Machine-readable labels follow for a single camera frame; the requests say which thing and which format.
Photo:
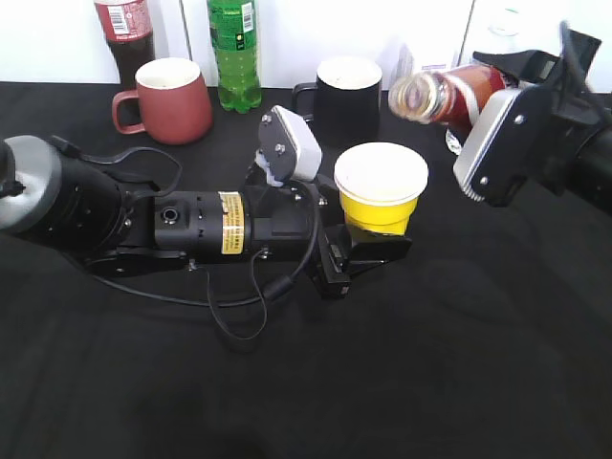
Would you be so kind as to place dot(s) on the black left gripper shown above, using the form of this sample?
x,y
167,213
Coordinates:
x,y
297,222

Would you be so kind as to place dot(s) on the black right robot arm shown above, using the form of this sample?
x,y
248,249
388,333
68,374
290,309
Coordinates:
x,y
547,127

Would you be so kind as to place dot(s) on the brown nescafe coffee bottle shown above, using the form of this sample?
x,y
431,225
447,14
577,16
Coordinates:
x,y
454,98

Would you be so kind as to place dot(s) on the green sprite bottle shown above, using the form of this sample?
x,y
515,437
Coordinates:
x,y
232,27

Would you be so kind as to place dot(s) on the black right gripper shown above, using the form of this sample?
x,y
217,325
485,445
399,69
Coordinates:
x,y
571,149

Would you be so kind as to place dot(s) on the black ceramic mug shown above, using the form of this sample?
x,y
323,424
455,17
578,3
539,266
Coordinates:
x,y
346,101

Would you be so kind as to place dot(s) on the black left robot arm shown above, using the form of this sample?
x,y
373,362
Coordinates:
x,y
117,224

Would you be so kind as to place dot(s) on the cola bottle red label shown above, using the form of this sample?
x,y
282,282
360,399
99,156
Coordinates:
x,y
128,32

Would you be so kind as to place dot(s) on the clear water bottle green label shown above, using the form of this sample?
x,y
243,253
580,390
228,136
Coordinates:
x,y
454,140

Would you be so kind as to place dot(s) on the white small carton box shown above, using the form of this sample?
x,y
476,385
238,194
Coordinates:
x,y
414,59

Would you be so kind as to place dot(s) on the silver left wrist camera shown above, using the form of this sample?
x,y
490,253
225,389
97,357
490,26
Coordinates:
x,y
288,150

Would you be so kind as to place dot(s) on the red ceramic mug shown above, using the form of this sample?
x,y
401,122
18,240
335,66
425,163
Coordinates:
x,y
173,99

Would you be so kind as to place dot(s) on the yellow paper cup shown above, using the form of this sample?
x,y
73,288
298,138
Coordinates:
x,y
379,185

